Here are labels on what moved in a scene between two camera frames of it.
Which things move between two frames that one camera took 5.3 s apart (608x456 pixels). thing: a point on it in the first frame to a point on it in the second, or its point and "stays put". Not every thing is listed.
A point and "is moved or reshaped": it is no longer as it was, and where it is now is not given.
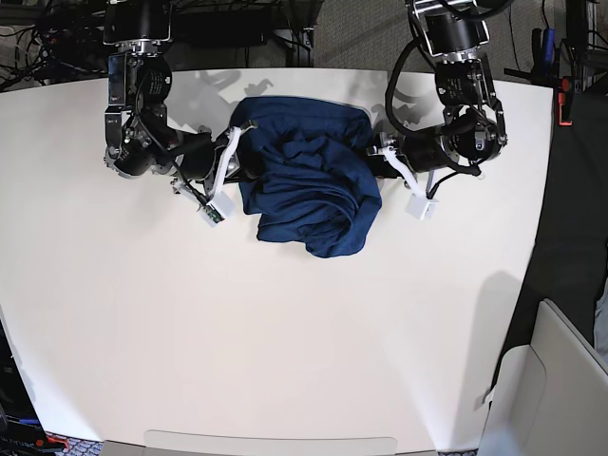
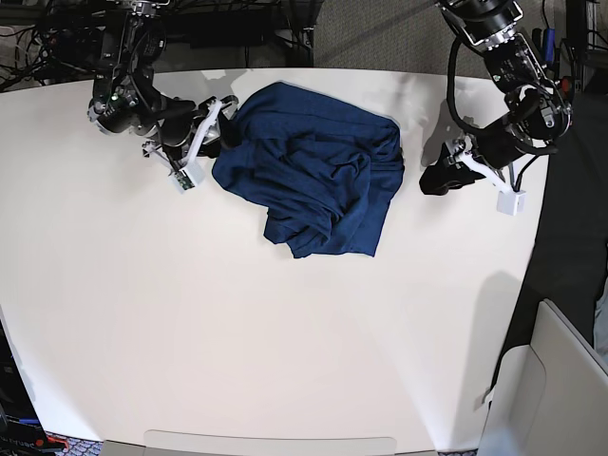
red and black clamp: x=564 y=102 stays put
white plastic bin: x=548 y=397 stays put
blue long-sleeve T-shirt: x=314 y=183 is moved or reshaped
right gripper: x=424 y=150 to x=498 y=144
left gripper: x=199 y=150 to x=180 y=121
